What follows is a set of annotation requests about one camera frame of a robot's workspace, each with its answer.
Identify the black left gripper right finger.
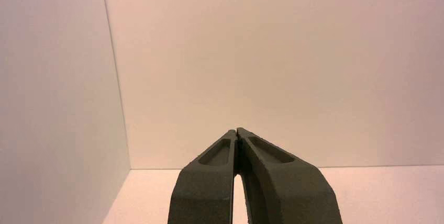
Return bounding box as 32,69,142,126
236,127,343,224

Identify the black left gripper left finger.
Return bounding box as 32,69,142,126
167,129,239,224

